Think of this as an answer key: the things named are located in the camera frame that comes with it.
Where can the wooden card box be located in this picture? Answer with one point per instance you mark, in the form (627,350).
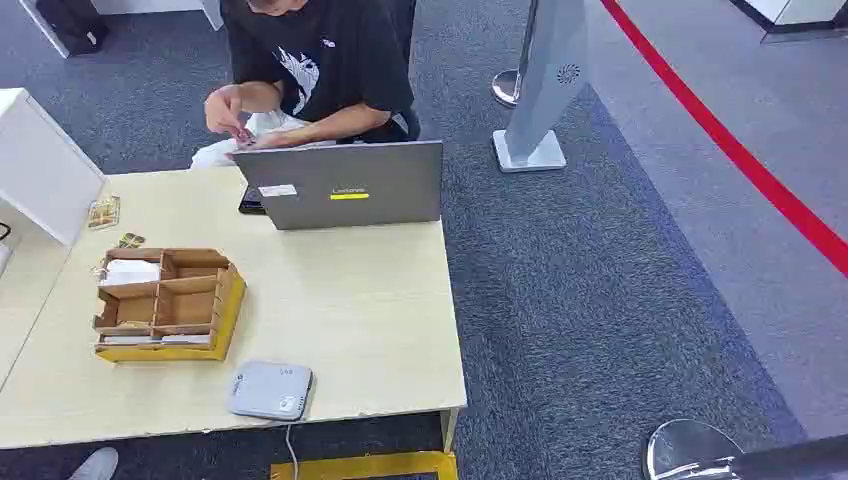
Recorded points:
(185,308)

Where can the yellow floor tape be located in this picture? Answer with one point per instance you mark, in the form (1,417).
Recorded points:
(364,466)

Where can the desk leg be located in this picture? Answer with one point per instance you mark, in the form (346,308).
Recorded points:
(450,429)

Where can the person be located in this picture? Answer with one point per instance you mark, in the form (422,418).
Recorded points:
(331,60)

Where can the grey shoe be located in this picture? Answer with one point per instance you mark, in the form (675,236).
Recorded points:
(98,466)

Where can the person's left hand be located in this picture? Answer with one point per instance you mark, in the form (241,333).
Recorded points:
(265,141)

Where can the grey card reader device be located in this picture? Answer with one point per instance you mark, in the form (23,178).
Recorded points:
(270,391)

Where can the grey kiosk stand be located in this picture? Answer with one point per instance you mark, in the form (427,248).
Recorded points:
(540,99)

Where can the small dark printed card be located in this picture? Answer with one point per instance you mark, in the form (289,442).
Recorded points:
(131,240)

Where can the red floor tape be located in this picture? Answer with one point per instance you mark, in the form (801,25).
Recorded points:
(729,149)

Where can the white desk partition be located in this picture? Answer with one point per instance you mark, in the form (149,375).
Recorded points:
(40,166)

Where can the white card stack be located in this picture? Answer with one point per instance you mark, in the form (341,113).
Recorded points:
(130,272)

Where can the person's right hand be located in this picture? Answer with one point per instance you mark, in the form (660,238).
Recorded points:
(222,112)

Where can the grey laptop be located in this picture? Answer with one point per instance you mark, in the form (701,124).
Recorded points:
(344,185)

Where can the white black-edged furniture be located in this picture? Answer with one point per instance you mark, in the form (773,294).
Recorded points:
(795,16)

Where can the black phone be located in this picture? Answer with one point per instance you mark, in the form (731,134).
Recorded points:
(250,201)

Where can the flat white cards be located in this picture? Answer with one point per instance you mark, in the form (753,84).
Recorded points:
(156,339)

